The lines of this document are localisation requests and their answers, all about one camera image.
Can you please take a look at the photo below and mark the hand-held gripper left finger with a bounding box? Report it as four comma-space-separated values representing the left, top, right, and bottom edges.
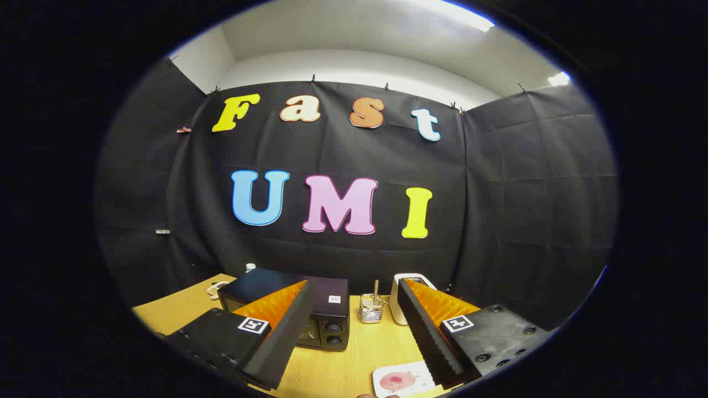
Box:
163, 279, 316, 391

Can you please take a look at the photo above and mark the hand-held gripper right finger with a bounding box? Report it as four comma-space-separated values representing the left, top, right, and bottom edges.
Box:
397, 278, 554, 390

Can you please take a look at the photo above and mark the white square plate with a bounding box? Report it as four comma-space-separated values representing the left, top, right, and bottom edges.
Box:
372, 361, 443, 398

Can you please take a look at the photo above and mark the pink ham slice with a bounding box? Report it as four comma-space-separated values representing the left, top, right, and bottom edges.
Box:
379, 371, 417, 392

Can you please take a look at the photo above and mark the black toaster oven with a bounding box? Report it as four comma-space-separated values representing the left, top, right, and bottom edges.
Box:
217, 268, 351, 352

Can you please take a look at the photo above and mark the white pop-up toaster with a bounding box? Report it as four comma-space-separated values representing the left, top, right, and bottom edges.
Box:
389, 273, 438, 326

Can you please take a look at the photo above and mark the clear glass jar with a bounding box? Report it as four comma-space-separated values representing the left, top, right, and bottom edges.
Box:
358, 294, 386, 324

